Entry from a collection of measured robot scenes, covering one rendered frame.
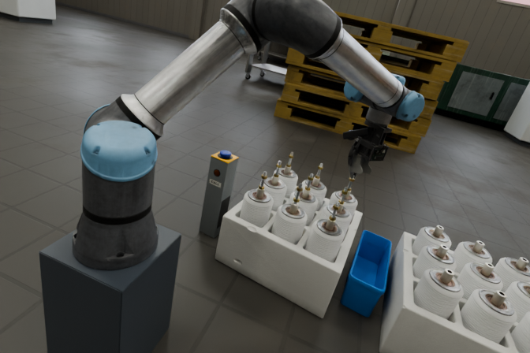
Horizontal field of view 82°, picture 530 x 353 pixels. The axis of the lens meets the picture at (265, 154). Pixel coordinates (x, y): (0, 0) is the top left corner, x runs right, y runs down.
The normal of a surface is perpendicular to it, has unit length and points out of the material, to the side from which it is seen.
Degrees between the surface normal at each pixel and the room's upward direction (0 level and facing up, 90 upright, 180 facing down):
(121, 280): 0
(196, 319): 0
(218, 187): 90
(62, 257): 0
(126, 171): 88
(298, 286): 90
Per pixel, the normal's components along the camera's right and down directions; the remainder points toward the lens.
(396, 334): -0.40, 0.27
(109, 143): 0.27, -0.84
